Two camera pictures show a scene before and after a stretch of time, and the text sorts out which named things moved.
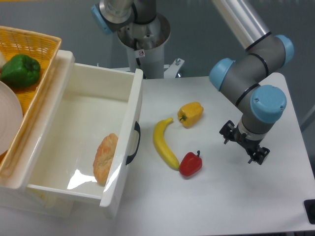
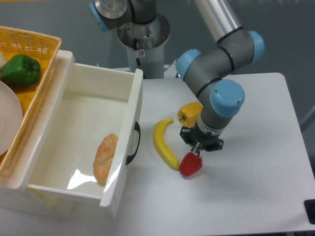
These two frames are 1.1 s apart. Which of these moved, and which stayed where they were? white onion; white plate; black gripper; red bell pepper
Moved: black gripper
Stayed: red bell pepper; white plate; white onion
